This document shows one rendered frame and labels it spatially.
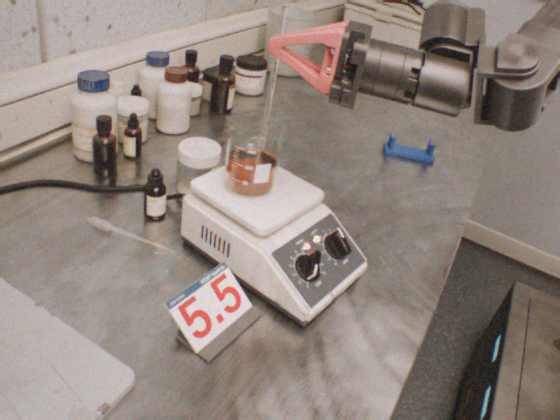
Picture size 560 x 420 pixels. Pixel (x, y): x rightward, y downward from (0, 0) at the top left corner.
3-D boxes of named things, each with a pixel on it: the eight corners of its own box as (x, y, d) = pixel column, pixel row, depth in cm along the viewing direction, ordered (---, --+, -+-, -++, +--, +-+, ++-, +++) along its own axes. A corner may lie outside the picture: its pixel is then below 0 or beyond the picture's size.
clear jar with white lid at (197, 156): (171, 206, 66) (174, 155, 62) (177, 182, 71) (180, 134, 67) (214, 210, 67) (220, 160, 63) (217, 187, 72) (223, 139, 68)
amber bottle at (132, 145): (135, 149, 77) (136, 107, 73) (145, 156, 76) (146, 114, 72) (120, 154, 75) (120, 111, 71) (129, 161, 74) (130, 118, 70)
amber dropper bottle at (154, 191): (139, 209, 64) (140, 165, 60) (159, 204, 66) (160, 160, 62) (149, 222, 63) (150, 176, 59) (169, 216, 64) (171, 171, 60)
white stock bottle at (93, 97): (78, 140, 77) (74, 64, 69) (121, 142, 78) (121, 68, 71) (68, 162, 71) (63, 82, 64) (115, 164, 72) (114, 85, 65)
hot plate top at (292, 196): (326, 199, 60) (328, 193, 59) (263, 239, 51) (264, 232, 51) (253, 157, 65) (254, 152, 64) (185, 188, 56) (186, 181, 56)
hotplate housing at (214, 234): (364, 276, 61) (382, 226, 56) (303, 332, 52) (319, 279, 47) (235, 196, 71) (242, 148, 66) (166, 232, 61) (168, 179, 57)
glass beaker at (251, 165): (283, 186, 59) (295, 123, 55) (261, 211, 54) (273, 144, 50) (232, 167, 61) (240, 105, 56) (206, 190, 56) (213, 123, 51)
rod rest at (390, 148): (429, 155, 94) (435, 139, 92) (433, 163, 91) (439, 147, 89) (382, 146, 93) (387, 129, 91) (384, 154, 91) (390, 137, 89)
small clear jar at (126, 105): (112, 145, 77) (111, 109, 73) (116, 129, 81) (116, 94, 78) (147, 147, 78) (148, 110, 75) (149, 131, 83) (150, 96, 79)
